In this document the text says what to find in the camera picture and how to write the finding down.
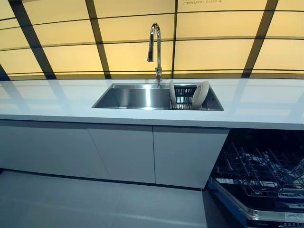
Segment stainless steel sink basin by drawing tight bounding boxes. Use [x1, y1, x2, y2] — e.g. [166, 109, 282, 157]
[91, 83, 225, 112]

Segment white cabinet door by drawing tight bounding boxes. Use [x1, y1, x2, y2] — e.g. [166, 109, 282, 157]
[152, 125, 230, 189]
[0, 120, 111, 180]
[87, 125, 156, 184]

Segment black dishwasher door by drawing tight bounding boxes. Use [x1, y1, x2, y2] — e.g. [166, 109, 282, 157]
[208, 176, 304, 228]

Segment black wire dishwasher rack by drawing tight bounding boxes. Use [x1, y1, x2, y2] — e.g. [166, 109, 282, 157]
[216, 139, 304, 198]

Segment chrome gooseneck kitchen faucet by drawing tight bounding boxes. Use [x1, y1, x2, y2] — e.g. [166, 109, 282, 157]
[146, 22, 163, 86]

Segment cream deep round plate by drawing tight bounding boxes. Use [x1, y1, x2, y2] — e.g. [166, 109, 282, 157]
[191, 80, 210, 108]

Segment black dish drying rack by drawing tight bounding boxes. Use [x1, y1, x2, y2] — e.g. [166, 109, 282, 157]
[169, 85, 210, 111]

